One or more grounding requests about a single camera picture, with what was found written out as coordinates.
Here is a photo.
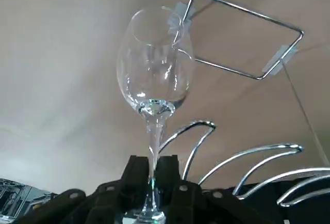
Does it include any chrome wire goblet rack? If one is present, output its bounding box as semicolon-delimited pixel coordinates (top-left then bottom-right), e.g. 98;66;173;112
157;0;330;208

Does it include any grey background equipment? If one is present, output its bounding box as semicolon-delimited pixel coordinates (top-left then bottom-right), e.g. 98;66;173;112
0;178;56;218

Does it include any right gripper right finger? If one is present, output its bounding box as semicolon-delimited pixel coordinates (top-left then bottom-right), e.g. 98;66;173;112
154;155;261;224

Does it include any clear tape piece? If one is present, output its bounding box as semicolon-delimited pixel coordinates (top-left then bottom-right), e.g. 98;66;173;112
167;1;193;36
262;43;300;77

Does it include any clear glass goblet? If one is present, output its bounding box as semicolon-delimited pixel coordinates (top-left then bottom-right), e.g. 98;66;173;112
116;6;194;224

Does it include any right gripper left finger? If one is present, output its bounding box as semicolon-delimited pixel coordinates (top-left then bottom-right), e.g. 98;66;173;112
15;155;153;224

